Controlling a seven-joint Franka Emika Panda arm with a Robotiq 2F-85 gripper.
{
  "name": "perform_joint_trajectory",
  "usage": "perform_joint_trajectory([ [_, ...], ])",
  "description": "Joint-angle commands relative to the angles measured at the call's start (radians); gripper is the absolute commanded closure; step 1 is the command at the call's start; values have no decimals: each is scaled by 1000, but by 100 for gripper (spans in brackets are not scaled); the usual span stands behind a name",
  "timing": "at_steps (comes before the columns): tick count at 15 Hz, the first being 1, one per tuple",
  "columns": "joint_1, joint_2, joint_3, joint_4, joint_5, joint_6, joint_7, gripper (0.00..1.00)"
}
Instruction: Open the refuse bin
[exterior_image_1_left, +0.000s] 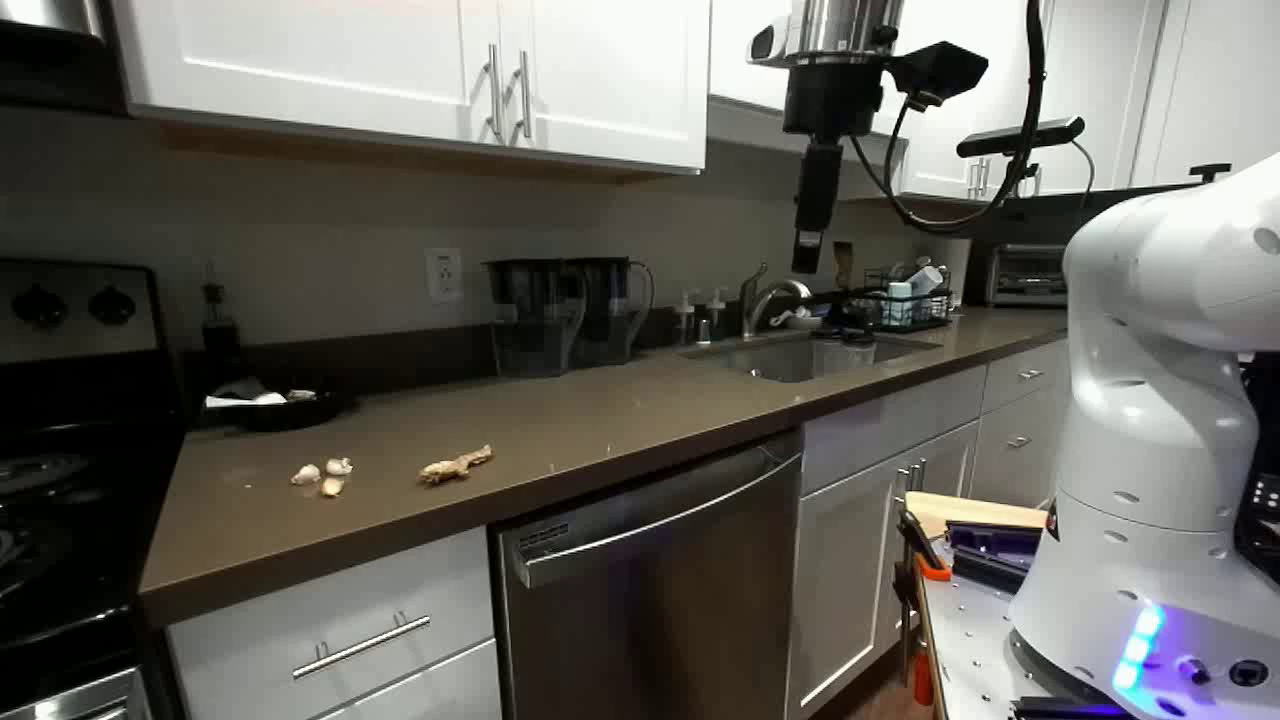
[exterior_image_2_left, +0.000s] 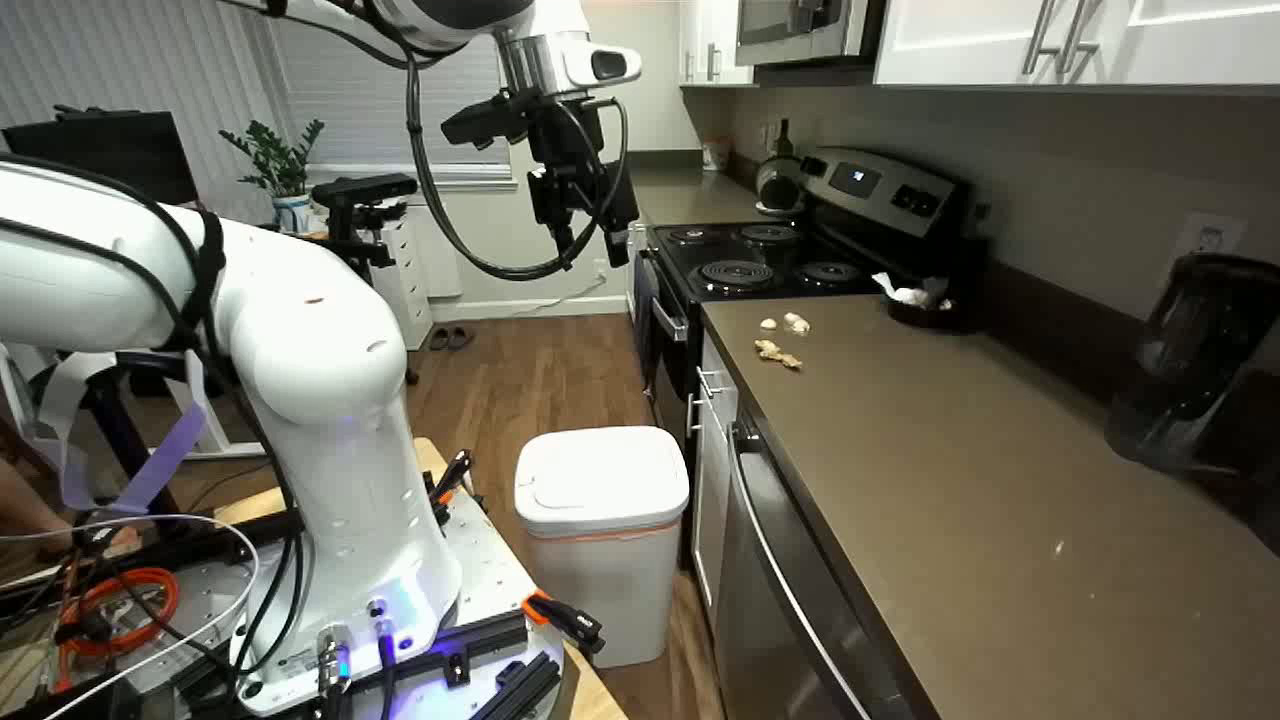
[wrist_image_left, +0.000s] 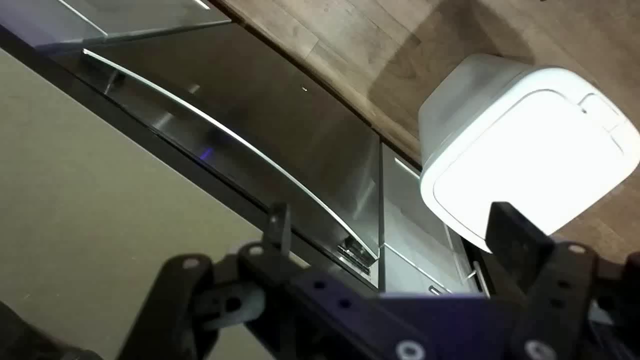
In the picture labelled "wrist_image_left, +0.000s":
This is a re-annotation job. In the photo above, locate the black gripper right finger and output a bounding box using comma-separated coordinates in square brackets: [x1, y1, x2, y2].
[483, 197, 640, 360]

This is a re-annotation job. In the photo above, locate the white plastic refuse bin body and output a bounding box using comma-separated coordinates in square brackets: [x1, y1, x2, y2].
[417, 52, 640, 256]

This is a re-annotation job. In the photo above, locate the curved metal dishwasher handle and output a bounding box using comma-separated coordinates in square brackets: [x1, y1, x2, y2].
[80, 45, 380, 270]

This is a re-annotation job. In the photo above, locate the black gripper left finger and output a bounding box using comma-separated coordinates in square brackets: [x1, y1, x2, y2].
[117, 201, 428, 360]

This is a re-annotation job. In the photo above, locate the white refuse bin lid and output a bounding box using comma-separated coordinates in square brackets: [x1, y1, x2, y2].
[428, 81, 636, 240]

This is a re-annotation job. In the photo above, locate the lower sink cabinet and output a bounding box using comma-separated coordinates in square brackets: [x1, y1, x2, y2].
[0, 0, 231, 41]

